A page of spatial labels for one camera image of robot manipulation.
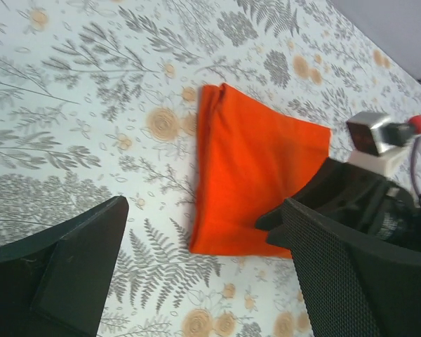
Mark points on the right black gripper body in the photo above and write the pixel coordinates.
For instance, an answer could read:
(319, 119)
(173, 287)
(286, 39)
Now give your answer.
(366, 202)

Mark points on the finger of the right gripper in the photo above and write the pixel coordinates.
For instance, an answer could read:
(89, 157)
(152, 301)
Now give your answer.
(273, 223)

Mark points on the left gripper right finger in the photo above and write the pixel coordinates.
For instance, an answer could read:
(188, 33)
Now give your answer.
(353, 284)

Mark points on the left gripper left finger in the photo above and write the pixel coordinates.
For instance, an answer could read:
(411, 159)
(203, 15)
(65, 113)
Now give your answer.
(55, 282)

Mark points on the orange t-shirt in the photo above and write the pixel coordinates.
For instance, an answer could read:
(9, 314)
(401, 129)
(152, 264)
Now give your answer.
(250, 159)

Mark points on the floral patterned table mat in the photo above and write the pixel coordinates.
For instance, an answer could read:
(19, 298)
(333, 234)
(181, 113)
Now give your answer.
(99, 98)

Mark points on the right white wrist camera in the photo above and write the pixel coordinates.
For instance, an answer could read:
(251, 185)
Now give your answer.
(381, 145)

